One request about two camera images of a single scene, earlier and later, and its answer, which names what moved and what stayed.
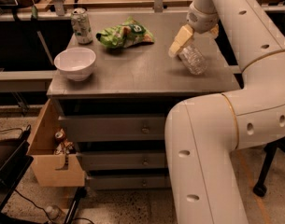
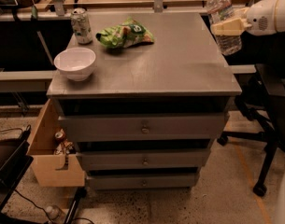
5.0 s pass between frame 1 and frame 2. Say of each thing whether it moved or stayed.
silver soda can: stayed
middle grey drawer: stayed
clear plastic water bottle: moved
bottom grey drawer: stayed
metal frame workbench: stayed
